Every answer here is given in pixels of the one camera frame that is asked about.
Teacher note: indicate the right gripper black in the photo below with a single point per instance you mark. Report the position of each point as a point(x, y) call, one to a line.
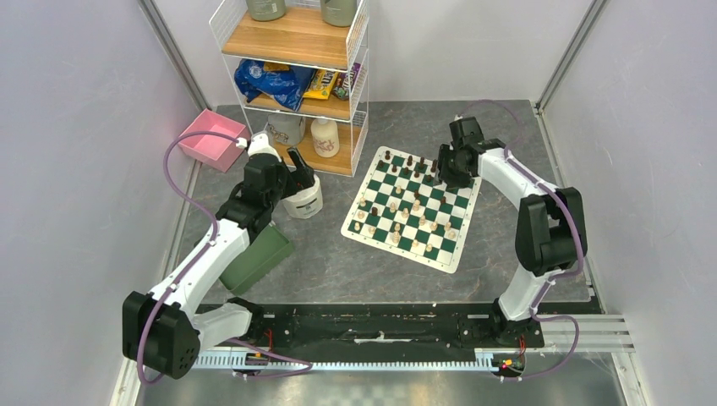
point(455, 181)

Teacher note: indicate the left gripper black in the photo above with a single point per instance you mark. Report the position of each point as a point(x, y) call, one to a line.
point(300, 178)

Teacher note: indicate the green white chess board mat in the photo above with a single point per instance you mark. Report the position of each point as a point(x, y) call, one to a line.
point(401, 208)

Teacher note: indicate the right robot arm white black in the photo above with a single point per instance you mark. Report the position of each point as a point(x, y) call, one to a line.
point(550, 233)

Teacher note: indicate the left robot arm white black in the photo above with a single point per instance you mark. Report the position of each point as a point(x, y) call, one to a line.
point(162, 329)

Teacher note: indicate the white wrapped paper roll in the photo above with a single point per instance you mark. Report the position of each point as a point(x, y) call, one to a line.
point(306, 203)

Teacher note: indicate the grey patterned mug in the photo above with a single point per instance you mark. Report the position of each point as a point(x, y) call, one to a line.
point(286, 129)

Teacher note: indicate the green plastic bin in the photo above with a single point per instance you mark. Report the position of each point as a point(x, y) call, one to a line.
point(269, 250)

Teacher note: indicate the cream bottle pink lettering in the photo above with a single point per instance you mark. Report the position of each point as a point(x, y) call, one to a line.
point(325, 137)

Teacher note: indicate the blue snack bag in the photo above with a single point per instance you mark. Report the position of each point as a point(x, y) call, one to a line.
point(284, 84)

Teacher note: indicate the yellow candy bag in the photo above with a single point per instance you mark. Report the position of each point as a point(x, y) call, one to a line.
point(321, 85)

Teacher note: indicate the purple snack packet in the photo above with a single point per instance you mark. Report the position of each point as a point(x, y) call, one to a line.
point(345, 82)

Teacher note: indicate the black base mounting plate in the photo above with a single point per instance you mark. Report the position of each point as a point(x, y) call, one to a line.
point(383, 333)

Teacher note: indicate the grey-green jar left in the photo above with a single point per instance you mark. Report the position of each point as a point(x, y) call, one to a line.
point(266, 10)

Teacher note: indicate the grey-green jar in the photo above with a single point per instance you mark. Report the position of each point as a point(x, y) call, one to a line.
point(339, 13)
point(266, 10)

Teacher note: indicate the grey-green jar right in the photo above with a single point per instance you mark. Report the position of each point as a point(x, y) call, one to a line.
point(339, 13)

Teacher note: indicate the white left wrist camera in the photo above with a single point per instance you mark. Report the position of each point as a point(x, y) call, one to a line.
point(259, 143)

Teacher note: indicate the white wire wooden shelf rack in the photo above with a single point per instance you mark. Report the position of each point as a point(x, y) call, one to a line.
point(302, 38)

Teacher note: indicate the white slotted cable duct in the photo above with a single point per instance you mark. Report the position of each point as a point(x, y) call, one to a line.
point(240, 359)

